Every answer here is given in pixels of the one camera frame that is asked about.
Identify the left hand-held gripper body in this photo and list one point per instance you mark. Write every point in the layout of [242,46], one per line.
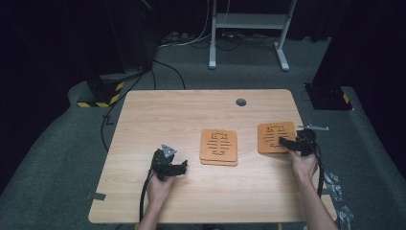
[161,164]

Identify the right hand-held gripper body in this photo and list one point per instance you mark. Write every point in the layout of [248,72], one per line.
[307,142]

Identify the carved wooden coaster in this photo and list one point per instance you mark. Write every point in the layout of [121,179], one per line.
[219,145]
[269,137]

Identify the person's right hand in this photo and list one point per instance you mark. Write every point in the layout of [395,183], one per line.
[304,166]

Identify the person's left hand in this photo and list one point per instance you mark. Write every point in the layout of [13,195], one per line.
[159,191]

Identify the black perforated stand base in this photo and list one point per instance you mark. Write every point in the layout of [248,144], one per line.
[328,97]

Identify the crumpled silver tape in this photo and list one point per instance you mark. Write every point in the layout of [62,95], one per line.
[346,215]
[334,185]

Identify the yellow black striped stand base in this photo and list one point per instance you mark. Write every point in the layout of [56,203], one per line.
[105,96]

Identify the dark curtain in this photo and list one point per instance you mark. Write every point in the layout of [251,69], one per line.
[38,64]
[376,64]

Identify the power strip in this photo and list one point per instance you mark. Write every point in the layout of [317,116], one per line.
[175,36]

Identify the white metal stand frame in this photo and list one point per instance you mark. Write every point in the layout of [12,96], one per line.
[249,21]

